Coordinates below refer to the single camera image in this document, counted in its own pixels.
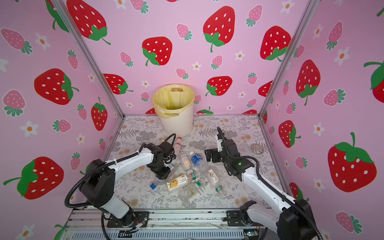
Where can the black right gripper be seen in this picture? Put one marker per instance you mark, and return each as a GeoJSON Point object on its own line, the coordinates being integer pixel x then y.
{"type": "Point", "coordinates": [214, 155]}

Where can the clear bottle blue Chinese label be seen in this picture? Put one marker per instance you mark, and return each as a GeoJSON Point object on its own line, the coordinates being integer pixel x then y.
{"type": "Point", "coordinates": [197, 159]}

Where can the yellow bin liner bag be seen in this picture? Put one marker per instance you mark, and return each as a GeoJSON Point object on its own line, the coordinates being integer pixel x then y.
{"type": "Point", "coordinates": [171, 100]}

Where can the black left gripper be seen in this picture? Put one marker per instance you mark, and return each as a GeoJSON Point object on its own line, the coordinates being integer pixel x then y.
{"type": "Point", "coordinates": [164, 174]}

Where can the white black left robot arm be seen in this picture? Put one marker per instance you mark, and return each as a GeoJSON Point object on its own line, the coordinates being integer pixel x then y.
{"type": "Point", "coordinates": [98, 185]}

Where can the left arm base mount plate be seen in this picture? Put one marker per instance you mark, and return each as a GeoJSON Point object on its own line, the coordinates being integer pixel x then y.
{"type": "Point", "coordinates": [131, 220]}

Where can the clear bottle orange white label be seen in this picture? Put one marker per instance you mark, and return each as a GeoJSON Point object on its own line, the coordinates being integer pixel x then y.
{"type": "Point", "coordinates": [185, 161]}

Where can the white bottle red cap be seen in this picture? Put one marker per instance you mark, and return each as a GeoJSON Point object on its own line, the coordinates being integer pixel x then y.
{"type": "Point", "coordinates": [177, 146]}

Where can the blue cap bottle blue label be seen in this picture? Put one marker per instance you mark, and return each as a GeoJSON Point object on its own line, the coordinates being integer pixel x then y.
{"type": "Point", "coordinates": [156, 182]}

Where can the aluminium frame rail front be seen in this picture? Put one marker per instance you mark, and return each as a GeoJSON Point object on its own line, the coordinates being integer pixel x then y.
{"type": "Point", "coordinates": [163, 224]}

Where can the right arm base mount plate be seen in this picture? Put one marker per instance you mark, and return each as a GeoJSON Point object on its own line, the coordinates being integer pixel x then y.
{"type": "Point", "coordinates": [239, 218]}

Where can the green cap bottle white label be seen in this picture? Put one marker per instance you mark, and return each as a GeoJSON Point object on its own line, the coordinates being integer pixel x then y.
{"type": "Point", "coordinates": [215, 181]}

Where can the sunflower label bottle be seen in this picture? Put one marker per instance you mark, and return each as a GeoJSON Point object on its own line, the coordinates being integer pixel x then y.
{"type": "Point", "coordinates": [178, 183]}

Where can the small bottle red green label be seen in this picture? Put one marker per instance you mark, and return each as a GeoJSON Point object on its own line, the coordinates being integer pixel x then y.
{"type": "Point", "coordinates": [193, 175]}

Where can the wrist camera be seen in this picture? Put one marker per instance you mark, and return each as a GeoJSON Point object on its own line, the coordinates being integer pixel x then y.
{"type": "Point", "coordinates": [223, 144]}
{"type": "Point", "coordinates": [168, 150]}

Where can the cream plastic waste bin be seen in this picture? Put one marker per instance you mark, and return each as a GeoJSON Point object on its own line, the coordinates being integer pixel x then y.
{"type": "Point", "coordinates": [181, 125]}

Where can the right aluminium corner post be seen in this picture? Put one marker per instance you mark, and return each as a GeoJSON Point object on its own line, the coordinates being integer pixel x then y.
{"type": "Point", "coordinates": [296, 38]}

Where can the clear bottle green cap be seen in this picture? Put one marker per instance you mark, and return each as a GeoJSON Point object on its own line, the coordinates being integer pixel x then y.
{"type": "Point", "coordinates": [191, 190]}

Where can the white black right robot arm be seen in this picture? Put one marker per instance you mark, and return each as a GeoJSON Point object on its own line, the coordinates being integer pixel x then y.
{"type": "Point", "coordinates": [289, 218]}

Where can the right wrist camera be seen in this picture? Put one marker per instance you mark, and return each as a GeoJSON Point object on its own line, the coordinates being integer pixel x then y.
{"type": "Point", "coordinates": [223, 144]}

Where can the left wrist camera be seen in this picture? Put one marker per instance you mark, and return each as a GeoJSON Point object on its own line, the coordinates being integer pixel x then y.
{"type": "Point", "coordinates": [168, 150]}

